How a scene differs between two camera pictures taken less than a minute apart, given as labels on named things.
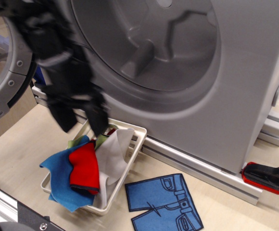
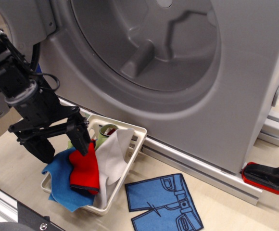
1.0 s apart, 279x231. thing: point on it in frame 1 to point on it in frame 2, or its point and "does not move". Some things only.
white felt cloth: [111, 153] does not move
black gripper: [67, 81] to [42, 114]
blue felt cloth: [59, 170] does not move
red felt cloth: [85, 173] does not move
